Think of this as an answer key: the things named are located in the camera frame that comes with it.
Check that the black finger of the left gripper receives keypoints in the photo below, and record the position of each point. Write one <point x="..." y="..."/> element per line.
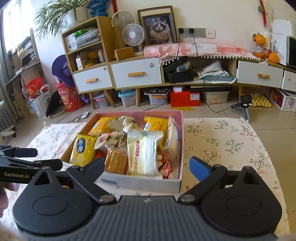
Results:
<point x="10" y="151"/>

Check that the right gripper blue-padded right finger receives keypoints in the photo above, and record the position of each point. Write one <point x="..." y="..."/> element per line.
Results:
<point x="208" y="177"/>

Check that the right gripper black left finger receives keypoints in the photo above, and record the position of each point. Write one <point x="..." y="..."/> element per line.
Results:
<point x="85" y="177"/>

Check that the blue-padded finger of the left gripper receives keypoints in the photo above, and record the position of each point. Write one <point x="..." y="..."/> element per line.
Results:
<point x="55" y="164"/>

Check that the yellow blue-label snack pack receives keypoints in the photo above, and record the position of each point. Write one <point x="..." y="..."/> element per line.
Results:
<point x="83" y="150"/>

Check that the gold wafer pack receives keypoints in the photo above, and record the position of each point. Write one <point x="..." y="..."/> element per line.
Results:
<point x="116" y="161"/>

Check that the red candy snack pack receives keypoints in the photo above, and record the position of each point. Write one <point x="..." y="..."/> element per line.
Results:
<point x="164" y="167"/>

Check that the white nut pack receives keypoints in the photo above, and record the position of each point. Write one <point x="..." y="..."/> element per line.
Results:
<point x="125" y="124"/>
<point x="117" y="139"/>

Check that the long white bread pack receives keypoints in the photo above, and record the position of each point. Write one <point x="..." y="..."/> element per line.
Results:
<point x="171" y="149"/>

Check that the white cream snack pack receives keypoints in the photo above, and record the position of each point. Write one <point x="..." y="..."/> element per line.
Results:
<point x="142" y="153"/>

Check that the person left hand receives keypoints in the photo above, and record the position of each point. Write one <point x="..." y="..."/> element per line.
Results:
<point x="4" y="199"/>

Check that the floral tablecloth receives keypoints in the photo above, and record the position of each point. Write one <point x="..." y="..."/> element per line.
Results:
<point x="231" y="142"/>

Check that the yellow snack pack left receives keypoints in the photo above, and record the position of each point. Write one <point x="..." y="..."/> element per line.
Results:
<point x="101" y="126"/>

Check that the red gift bag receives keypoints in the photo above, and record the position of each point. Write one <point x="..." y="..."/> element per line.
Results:
<point x="69" y="97"/>

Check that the yellow snack pack right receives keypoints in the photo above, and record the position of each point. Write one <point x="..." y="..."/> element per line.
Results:
<point x="157" y="124"/>

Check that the red shoe box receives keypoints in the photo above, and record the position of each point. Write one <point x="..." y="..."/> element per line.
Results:
<point x="185" y="99"/>

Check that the purple plush toy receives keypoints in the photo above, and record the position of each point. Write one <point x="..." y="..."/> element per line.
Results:
<point x="61" y="70"/>

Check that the wooden cabinet with white drawers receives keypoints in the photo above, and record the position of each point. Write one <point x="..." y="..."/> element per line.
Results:
<point x="132" y="73"/>

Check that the low tv console white drawers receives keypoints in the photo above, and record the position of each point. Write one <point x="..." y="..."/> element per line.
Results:
<point x="228" y="70"/>

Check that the pink cloth on console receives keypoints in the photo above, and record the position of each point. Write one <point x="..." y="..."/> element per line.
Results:
<point x="168" y="52"/>

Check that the orange fruit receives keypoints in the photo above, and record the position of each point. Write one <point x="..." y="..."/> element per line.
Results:
<point x="273" y="58"/>

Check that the potted green plant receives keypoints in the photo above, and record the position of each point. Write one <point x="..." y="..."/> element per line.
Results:
<point x="51" y="18"/>

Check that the white desk fan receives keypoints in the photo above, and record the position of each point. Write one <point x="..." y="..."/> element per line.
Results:
<point x="134" y="36"/>

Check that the framed cat picture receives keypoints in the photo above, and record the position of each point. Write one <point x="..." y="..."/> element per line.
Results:
<point x="159" y="25"/>

